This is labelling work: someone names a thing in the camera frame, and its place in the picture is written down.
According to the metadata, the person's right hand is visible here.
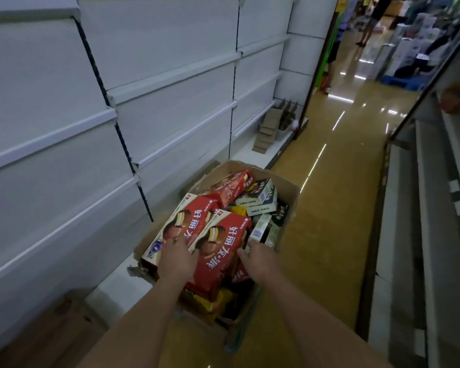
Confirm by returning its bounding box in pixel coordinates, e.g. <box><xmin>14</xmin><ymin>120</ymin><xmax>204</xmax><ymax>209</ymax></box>
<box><xmin>236</xmin><ymin>242</ymin><xmax>283</xmax><ymax>286</ymax></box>

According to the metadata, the person's left hand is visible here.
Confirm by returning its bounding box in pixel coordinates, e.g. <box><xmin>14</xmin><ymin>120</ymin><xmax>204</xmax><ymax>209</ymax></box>
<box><xmin>157</xmin><ymin>235</ymin><xmax>199</xmax><ymax>282</ymax></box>

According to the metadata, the large red snack box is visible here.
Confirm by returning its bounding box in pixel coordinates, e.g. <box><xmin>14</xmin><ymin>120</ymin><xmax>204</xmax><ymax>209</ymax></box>
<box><xmin>141</xmin><ymin>193</ymin><xmax>220</xmax><ymax>271</ymax></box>
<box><xmin>201</xmin><ymin>169</ymin><xmax>255</xmax><ymax>209</ymax></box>
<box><xmin>185</xmin><ymin>212</ymin><xmax>253</xmax><ymax>302</ymax></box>

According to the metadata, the person's left forearm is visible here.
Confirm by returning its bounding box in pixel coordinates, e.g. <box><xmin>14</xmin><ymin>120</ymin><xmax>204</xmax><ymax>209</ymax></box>
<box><xmin>76</xmin><ymin>273</ymin><xmax>195</xmax><ymax>368</ymax></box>

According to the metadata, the person's right forearm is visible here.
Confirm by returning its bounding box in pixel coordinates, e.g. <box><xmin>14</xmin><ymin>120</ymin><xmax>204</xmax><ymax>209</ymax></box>
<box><xmin>258</xmin><ymin>273</ymin><xmax>394</xmax><ymax>368</ymax></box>

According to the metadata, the small red snack box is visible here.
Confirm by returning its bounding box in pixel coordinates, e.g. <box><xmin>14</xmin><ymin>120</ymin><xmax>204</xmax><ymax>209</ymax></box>
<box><xmin>230</xmin><ymin>263</ymin><xmax>252</xmax><ymax>284</ymax></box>

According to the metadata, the slim white snack box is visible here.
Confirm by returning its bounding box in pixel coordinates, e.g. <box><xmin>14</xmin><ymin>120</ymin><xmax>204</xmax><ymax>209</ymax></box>
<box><xmin>247</xmin><ymin>213</ymin><xmax>273</xmax><ymax>244</ymax></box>

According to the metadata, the slim green and white box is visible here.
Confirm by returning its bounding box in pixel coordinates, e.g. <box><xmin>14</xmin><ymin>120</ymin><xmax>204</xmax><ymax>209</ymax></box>
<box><xmin>264</xmin><ymin>224</ymin><xmax>281</xmax><ymax>249</ymax></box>

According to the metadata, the dark snack packet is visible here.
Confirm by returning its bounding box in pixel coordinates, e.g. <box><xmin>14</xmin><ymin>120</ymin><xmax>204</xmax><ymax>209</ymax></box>
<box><xmin>271</xmin><ymin>201</ymin><xmax>290</xmax><ymax>227</ymax></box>

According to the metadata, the yellow snack box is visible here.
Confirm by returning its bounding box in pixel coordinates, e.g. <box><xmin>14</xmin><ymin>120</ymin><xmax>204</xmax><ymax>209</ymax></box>
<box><xmin>179</xmin><ymin>286</ymin><xmax>239</xmax><ymax>325</ymax></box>

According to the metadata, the white and dark snack box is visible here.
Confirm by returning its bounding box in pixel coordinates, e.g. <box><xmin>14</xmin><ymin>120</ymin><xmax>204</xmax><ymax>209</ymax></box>
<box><xmin>235</xmin><ymin>178</ymin><xmax>275</xmax><ymax>208</ymax></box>

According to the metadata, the open brown cardboard box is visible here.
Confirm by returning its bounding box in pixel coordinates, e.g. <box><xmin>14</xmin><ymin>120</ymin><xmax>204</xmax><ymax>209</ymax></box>
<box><xmin>128</xmin><ymin>160</ymin><xmax>301</xmax><ymax>353</ymax></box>

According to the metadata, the stack of folded cardboard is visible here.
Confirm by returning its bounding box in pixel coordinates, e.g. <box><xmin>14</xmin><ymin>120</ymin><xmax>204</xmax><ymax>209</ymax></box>
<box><xmin>251</xmin><ymin>98</ymin><xmax>299</xmax><ymax>155</ymax></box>

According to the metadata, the empty white shelving unit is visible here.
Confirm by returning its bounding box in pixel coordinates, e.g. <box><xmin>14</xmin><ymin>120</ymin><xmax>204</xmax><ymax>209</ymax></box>
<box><xmin>0</xmin><ymin>0</ymin><xmax>340</xmax><ymax>368</ymax></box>

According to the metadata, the grey shelving unit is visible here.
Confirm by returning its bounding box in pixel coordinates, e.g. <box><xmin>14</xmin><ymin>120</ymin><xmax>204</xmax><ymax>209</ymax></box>
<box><xmin>354</xmin><ymin>18</ymin><xmax>460</xmax><ymax>368</ymax></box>

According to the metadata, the blue pallet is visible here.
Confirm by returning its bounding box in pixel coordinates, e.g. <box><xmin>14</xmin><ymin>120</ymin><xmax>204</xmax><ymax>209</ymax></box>
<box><xmin>379</xmin><ymin>74</ymin><xmax>431</xmax><ymax>91</ymax></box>

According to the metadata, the display of white packaged goods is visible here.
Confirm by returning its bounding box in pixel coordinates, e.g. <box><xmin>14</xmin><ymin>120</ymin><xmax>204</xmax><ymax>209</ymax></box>
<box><xmin>367</xmin><ymin>13</ymin><xmax>447</xmax><ymax>82</ymax></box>

